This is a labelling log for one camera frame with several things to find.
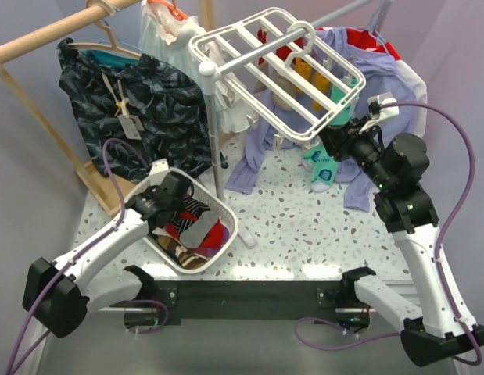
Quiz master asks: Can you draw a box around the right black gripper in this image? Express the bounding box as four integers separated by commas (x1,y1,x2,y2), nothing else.
317,113,393,189

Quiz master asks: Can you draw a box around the black striped sock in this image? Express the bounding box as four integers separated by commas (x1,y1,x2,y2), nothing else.
165,196,210,238

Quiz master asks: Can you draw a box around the white plastic sock hanger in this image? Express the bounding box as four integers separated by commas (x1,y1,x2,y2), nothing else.
188,6,367,142

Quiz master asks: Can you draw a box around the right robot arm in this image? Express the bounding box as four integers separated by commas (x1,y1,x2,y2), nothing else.
319,120,484,367

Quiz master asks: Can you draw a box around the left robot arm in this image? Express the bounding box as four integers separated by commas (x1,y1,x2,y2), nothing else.
23,172,194,338

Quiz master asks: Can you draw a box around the orange clothes hanger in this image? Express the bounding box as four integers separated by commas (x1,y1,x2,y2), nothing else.
147,0,188,21

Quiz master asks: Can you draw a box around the wooden clothes hanger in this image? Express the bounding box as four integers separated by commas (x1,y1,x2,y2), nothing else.
67,0,143,60

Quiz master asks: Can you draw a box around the mint green sock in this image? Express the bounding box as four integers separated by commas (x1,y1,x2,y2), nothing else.
303,99,357,193

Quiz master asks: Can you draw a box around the lavender shirt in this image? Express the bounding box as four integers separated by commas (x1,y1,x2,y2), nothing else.
225,27,427,212

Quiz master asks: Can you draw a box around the grey sock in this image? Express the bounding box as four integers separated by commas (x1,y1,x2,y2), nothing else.
179,211,218,248

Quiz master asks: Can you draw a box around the wooden garment rack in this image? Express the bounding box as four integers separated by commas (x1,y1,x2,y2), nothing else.
0,1,213,193

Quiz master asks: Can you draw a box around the white laundry basket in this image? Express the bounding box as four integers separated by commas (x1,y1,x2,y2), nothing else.
125,162,238,274

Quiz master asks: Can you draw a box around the mustard yellow sock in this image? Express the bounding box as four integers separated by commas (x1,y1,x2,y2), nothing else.
295,57,312,83
311,71,331,112

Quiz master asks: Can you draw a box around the brown striped sock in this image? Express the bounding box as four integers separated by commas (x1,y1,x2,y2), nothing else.
159,237,207,270

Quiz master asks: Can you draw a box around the red sock in basket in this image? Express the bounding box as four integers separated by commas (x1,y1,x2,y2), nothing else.
199,212,224,248

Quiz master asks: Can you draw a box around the red and beige sock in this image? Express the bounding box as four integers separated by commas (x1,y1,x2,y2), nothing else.
271,73,298,113

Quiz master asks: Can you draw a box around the garment price tag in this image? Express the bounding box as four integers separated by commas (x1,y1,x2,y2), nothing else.
117,115,145,140

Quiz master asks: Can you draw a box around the dark leaf-print garment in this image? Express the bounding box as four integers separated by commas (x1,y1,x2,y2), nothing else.
57,38,212,184

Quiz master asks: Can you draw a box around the white ruffled dress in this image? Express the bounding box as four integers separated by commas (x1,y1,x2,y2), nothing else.
139,1,253,134

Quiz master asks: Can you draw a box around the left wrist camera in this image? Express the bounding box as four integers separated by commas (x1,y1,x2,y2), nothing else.
147,159,170,186

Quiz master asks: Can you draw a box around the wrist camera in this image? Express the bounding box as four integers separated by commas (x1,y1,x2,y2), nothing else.
147,159,170,186
367,92,399,124

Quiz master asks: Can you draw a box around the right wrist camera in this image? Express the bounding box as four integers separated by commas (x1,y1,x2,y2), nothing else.
367,92,399,124

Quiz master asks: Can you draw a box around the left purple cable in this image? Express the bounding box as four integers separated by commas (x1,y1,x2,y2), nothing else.
5,138,174,375

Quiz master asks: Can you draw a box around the purple cable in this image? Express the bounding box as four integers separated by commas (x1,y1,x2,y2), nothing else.
5,138,174,375
294,102,484,366

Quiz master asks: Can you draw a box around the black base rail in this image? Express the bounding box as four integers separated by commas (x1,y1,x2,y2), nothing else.
124,279,371,329

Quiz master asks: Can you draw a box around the blue wire hanger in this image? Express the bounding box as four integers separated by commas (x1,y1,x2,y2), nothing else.
363,0,400,60

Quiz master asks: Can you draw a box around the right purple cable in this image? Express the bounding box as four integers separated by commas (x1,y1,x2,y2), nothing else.
294,102,484,366

